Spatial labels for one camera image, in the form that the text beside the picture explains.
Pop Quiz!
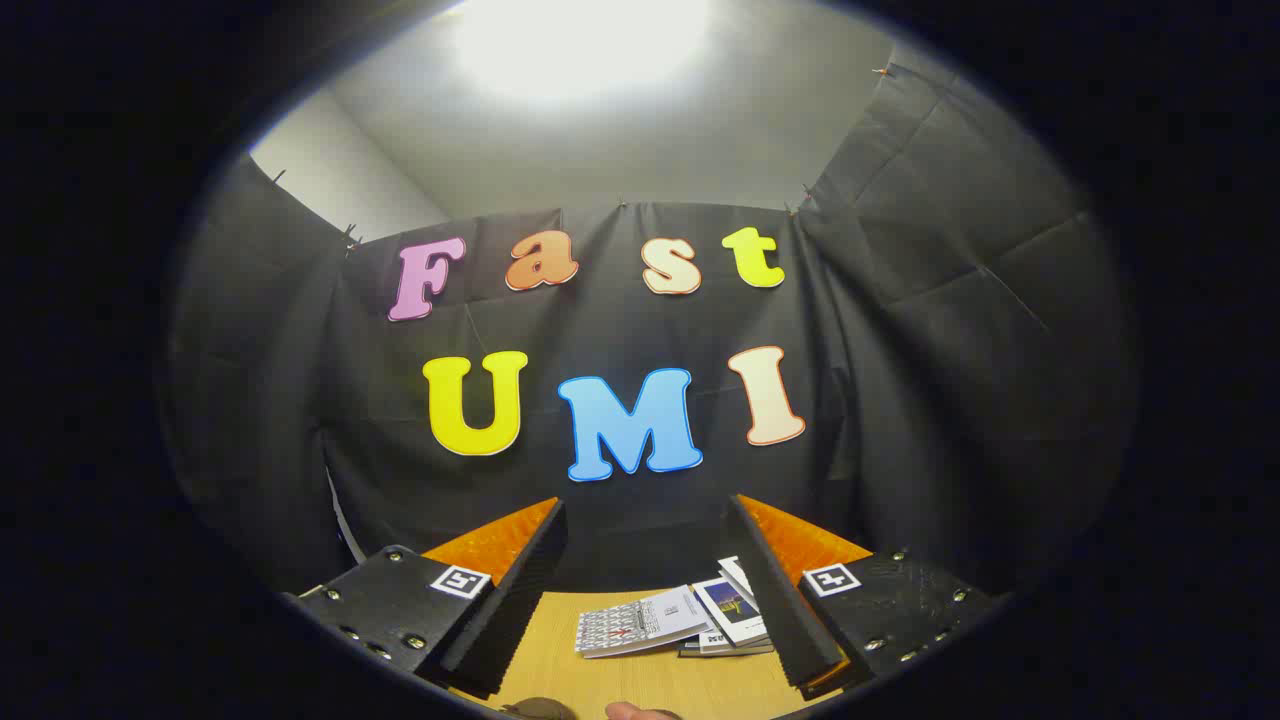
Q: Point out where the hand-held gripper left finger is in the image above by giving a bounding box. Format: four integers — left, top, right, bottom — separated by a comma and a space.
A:
283, 497, 569, 699

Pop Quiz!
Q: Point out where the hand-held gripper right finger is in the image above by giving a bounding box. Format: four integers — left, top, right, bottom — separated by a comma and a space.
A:
720, 493, 1004, 701

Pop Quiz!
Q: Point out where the white book blue cover picture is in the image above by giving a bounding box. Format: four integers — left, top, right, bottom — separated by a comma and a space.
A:
692, 575, 769, 648

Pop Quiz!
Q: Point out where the grey patterned book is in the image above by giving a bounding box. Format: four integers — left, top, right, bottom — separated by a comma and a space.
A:
575, 585, 711, 659

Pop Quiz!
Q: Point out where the black backdrop cloth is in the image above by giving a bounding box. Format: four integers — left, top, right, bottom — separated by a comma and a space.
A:
165, 45, 1141, 601

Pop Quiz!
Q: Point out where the ceiling light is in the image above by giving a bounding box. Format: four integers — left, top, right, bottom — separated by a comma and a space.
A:
450, 0, 711, 101

